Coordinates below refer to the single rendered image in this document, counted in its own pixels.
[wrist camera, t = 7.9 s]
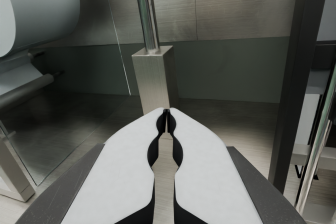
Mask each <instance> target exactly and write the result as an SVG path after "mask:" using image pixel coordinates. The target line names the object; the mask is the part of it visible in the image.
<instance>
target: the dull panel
mask: <svg viewBox="0 0 336 224"><path fill-rule="evenodd" d="M289 40H290V36H279V37H258V38H236V39H215V40H194V41H172V42H160V43H159V44H160V46H173V49H174V58H175V67H176V77H177V86H178V95H179V98H186V99H205V100H223V101H242V102H261V103H280V99H281V92H282V86H283V79H284V73H285V66H286V60H287V53H288V47H289ZM144 47H145V43H129V44H119V48H120V52H121V56H122V61H123V65H124V69H125V74H126V78H127V82H128V87H129V91H130V95H131V96H140V93H139V88H138V83H137V79H136V74H135V69H134V64H133V59H132V55H133V54H135V53H137V52H138V51H140V50H141V49H143V48H144Z"/></svg>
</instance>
